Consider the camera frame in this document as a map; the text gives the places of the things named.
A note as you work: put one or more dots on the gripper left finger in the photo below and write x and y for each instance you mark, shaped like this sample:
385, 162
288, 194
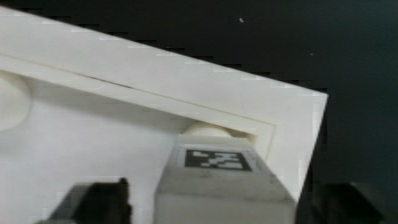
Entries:
94, 204

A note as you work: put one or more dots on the white U-shaped fence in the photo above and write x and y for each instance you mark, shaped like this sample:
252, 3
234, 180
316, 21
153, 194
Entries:
142, 75

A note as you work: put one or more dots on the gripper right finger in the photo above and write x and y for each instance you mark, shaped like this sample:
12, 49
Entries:
344, 204

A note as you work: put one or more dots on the white leg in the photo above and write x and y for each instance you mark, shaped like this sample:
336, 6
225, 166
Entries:
218, 188

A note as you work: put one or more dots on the white square tabletop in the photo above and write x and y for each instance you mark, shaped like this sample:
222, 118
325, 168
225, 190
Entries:
92, 139

